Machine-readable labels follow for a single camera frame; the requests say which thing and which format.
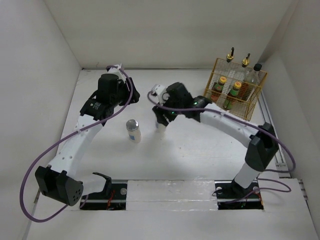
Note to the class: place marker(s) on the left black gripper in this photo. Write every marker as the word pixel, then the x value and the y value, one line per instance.
pixel 126 86

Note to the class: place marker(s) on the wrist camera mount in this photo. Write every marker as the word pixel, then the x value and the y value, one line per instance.
pixel 161 93
pixel 115 70

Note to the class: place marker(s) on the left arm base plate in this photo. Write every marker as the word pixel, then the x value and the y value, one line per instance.
pixel 115 200

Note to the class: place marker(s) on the dark sauce glass bottle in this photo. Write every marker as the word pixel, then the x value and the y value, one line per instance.
pixel 226 65

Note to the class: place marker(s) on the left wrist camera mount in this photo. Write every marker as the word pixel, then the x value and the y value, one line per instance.
pixel 115 70

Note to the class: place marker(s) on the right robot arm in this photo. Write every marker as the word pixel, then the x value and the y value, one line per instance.
pixel 259 140

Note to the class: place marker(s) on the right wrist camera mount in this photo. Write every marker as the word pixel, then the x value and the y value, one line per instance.
pixel 161 93

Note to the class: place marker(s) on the yellow cap sauce bottle front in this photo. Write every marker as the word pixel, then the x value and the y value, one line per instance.
pixel 231 96

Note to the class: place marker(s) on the red label soy sauce bottle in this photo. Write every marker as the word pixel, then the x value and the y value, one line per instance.
pixel 249 82

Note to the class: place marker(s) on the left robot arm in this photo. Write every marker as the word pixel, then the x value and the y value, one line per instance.
pixel 58 179

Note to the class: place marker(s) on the silver lid shaker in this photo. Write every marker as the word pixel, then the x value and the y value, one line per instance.
pixel 133 130
pixel 160 128

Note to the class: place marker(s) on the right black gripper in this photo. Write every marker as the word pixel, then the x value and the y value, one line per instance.
pixel 160 112

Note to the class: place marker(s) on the yellow wire rack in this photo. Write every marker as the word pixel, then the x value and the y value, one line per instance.
pixel 243 110

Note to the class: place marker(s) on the clear liquid glass bottle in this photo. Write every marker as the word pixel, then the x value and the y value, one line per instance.
pixel 239 71

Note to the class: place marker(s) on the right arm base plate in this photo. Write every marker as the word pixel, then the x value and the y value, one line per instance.
pixel 232 197

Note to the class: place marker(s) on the yellow cap sauce bottle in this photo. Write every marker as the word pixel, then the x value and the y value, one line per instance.
pixel 215 92
pixel 231 96

